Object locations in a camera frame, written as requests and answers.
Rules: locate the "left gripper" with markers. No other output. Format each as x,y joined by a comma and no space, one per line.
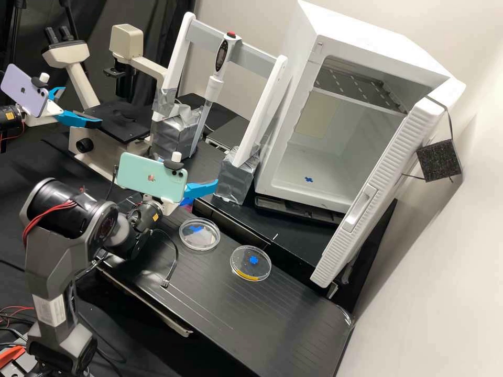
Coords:
53,110

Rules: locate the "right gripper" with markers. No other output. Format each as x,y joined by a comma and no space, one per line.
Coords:
168,205

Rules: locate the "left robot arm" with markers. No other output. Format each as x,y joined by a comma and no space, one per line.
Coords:
10,118

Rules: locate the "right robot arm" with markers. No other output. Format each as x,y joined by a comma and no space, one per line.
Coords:
55,251

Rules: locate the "cream microscope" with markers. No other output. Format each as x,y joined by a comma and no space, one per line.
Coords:
82,92

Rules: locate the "petri dish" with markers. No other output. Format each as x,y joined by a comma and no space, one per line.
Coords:
199,235

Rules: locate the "petri dish lid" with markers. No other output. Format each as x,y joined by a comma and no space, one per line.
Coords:
250,264

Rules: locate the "white pipette stand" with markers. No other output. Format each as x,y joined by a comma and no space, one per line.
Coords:
257,118

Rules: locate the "black platform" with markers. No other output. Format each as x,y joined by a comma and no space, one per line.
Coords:
283,239
251,314

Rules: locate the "pipette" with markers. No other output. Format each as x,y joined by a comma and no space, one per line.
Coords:
223,53

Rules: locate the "incubator door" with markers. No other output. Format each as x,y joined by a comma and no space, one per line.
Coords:
377,188

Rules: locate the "white incubator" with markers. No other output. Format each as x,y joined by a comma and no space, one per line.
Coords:
353,43

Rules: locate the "left wrist camera phone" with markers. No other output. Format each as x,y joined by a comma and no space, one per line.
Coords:
21,88

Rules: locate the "wrist camera phone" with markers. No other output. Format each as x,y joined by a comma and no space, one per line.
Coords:
151,176
21,88

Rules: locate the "right wrist camera phone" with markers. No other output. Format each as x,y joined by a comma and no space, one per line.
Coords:
151,176

